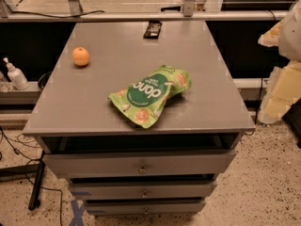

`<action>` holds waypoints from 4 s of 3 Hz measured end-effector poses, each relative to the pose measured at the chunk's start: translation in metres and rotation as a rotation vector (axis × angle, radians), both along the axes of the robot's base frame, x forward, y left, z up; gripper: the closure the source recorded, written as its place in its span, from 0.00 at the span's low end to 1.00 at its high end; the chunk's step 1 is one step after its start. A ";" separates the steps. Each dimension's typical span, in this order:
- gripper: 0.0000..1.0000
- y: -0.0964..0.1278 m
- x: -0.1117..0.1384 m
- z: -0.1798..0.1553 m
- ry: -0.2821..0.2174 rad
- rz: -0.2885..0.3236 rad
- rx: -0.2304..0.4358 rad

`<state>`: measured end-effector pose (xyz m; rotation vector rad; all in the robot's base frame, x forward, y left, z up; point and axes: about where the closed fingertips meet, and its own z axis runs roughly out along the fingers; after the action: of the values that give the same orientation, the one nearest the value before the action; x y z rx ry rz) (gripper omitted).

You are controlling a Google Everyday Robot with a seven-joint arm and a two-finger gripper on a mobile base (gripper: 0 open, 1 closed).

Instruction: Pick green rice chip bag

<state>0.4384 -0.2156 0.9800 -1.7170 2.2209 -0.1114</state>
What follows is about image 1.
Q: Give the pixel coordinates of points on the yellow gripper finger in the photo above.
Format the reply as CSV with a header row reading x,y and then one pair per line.
x,y
283,90
270,38

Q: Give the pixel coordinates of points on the green rice chip bag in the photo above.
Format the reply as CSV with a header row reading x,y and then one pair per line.
x,y
143,101

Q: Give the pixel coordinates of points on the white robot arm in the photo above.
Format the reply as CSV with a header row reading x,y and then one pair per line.
x,y
289,41

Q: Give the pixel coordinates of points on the top grey drawer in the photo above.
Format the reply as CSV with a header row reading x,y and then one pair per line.
x,y
92,165

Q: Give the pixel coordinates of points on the grey drawer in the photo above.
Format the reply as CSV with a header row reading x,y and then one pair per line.
x,y
145,207
92,165
142,190

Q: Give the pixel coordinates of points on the black snack bar wrapper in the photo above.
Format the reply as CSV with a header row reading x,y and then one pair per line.
x,y
153,30

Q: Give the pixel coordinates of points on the grey drawer cabinet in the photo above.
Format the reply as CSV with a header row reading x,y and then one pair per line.
x,y
74,114

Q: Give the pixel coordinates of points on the orange fruit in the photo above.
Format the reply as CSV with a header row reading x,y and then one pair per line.
x,y
80,56

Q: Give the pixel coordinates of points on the middle grey drawer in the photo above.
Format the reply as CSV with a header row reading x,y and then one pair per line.
x,y
142,190

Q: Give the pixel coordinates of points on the bottom grey drawer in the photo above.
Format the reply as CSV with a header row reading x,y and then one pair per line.
x,y
145,207

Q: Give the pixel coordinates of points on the blue tape cross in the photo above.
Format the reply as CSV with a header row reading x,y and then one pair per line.
x,y
78,211

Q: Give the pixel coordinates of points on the white pump bottle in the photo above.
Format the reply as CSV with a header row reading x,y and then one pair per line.
x,y
16,76

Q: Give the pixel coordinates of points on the black metal stand leg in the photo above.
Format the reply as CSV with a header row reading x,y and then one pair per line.
x,y
34,199

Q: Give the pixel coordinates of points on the metal frame rail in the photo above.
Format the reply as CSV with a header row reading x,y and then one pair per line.
x,y
236,15

